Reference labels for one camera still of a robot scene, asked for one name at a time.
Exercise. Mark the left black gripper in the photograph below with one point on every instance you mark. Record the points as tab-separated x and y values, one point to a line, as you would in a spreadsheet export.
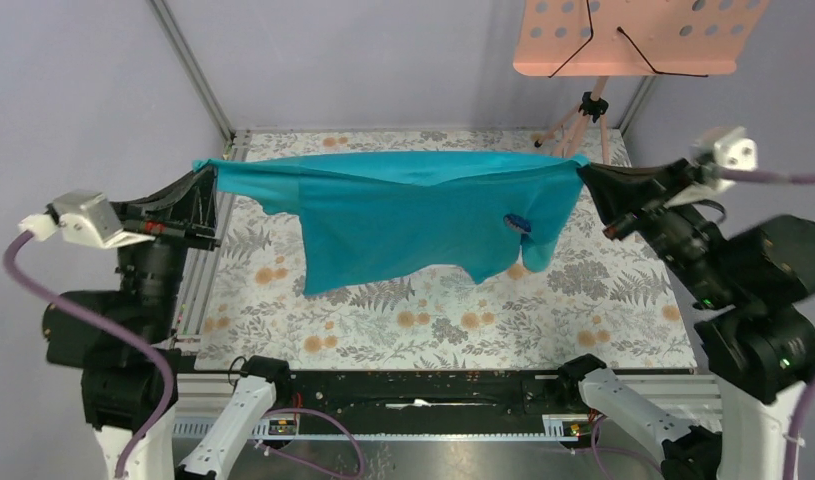
179	210

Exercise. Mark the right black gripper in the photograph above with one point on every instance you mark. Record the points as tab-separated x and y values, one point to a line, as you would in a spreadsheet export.
617	190

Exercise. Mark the blue round brooch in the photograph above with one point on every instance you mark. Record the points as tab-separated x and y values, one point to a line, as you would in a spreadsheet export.
518	224

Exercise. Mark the teal t-shirt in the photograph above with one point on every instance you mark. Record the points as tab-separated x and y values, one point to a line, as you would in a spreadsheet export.
375	216

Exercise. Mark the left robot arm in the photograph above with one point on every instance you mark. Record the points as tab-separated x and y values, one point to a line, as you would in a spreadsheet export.
118	339

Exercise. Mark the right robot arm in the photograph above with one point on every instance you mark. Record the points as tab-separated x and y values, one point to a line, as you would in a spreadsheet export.
759	348

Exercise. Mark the floral table mat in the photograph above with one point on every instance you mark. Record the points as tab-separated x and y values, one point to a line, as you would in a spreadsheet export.
613	300

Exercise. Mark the pink music stand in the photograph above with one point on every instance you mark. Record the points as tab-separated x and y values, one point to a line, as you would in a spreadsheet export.
606	39

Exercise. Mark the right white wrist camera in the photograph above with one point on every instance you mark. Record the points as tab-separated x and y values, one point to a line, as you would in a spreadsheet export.
721	148

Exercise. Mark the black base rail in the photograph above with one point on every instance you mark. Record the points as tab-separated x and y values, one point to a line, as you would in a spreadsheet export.
430	402

